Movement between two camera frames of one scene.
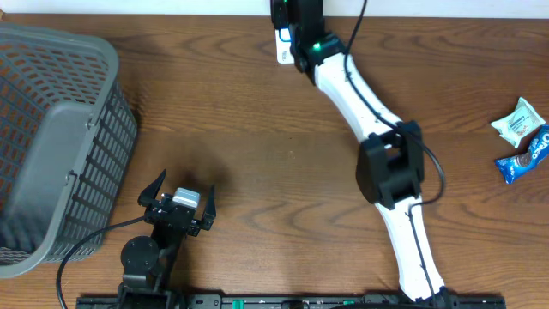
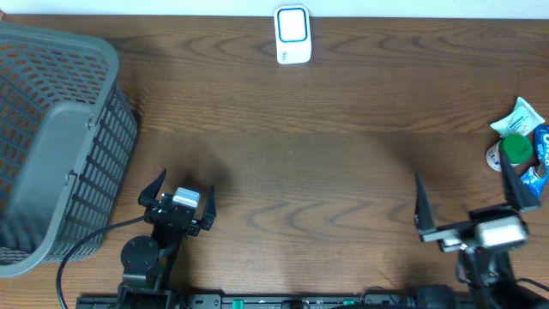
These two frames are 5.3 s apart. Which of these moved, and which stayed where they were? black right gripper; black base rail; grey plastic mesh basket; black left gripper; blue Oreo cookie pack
Moved: black right gripper; blue Oreo cookie pack
Stayed: black base rail; grey plastic mesh basket; black left gripper
